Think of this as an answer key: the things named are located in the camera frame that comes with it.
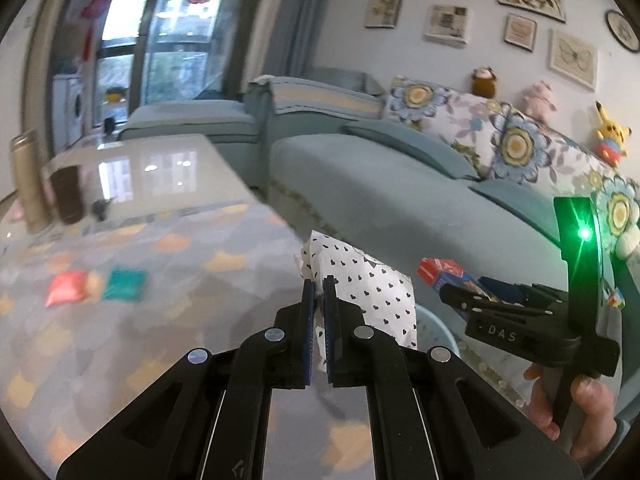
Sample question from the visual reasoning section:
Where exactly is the teal small pouch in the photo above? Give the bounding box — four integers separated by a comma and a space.
102, 268, 150, 303

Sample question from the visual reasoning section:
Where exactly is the round dark framed picture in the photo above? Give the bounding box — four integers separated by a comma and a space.
605, 9, 640, 53

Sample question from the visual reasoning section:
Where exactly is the red hanging knot decoration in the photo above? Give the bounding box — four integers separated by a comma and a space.
79, 0, 109, 59

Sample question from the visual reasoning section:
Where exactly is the red and blue small box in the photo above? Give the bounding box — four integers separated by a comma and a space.
417, 257, 501, 302

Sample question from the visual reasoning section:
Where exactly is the striped sofa armrest cover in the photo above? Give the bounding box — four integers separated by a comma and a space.
269, 82, 386, 120

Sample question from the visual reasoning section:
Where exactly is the dark brown cup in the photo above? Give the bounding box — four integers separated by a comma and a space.
48, 164, 85, 225

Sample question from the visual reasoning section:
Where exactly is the white washing machine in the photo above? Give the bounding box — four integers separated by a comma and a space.
52, 74, 86, 154

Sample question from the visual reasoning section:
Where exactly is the red small pouch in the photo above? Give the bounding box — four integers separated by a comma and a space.
43, 269, 90, 309

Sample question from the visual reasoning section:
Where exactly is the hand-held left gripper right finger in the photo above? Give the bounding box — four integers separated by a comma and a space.
322, 275, 584, 480

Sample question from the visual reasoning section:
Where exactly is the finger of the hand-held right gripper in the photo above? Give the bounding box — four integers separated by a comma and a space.
479, 277, 567, 307
438, 283, 507, 314

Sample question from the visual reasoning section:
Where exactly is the tall framed picture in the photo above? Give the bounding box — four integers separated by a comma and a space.
363, 0, 406, 30

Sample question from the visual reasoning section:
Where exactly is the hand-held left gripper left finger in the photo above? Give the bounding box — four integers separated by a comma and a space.
57, 276, 321, 480

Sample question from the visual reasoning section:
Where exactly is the butterfly framed picture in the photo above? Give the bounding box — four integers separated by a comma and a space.
548, 28, 599, 92

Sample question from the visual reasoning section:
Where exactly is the white heart print paper bag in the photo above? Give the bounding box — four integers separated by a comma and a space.
294, 229, 419, 350

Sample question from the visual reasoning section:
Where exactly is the person's right forearm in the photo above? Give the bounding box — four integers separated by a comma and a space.
582, 417, 634, 480

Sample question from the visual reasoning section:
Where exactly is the pink pig plush toy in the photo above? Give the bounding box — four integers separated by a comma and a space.
522, 81, 559, 124

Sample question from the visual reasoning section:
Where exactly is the grey-blue curtain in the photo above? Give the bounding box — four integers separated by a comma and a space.
277, 0, 326, 82

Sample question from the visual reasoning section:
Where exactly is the sliding glass door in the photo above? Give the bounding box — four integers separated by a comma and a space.
75, 0, 274, 137

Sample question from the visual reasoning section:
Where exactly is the beige thermos flask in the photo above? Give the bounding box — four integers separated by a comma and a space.
10, 129, 51, 234

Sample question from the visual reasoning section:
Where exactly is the grey patterned tablecloth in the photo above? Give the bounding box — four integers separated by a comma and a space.
0, 202, 453, 480

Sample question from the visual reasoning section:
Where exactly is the floral sofa cushion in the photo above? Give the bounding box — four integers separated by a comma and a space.
479, 101, 609, 197
385, 76, 496, 181
589, 174, 640, 262

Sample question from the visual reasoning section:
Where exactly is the person's right hand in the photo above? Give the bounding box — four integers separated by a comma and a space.
522, 362, 619, 466

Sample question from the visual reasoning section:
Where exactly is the light blue plastic basket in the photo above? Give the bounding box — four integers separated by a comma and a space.
410, 305, 466, 362

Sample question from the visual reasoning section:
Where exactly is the yellow plush toy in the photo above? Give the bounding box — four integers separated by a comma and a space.
592, 100, 632, 164

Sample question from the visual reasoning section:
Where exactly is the blue-grey sofa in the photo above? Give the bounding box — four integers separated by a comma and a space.
117, 74, 640, 361

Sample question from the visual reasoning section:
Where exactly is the blue flat cushion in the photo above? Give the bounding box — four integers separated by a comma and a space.
342, 122, 481, 181
469, 178, 572, 247

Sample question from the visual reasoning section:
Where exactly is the white canvas picture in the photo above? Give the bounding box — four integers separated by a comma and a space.
423, 4, 470, 45

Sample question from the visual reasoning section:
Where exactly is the brown monkey plush toy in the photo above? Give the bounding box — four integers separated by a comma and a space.
471, 65, 499, 99

